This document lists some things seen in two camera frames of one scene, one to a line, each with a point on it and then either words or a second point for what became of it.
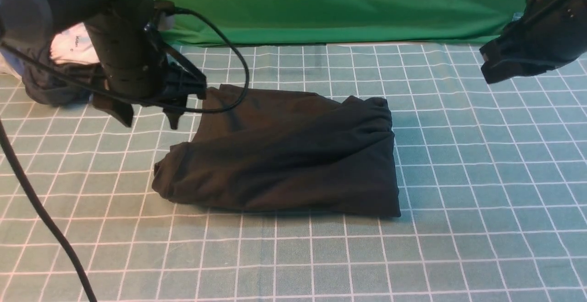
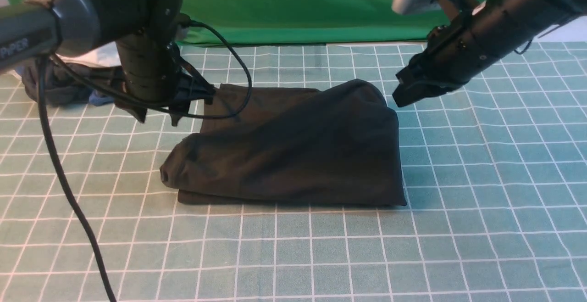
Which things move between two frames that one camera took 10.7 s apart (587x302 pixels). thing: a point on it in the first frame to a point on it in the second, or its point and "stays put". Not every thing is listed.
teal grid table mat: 491,180 stays put
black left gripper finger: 174,115 stays put
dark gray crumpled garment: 48,81 stays put
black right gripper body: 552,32 to 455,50
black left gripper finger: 124,111 to 139,110
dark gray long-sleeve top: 286,150 stays put
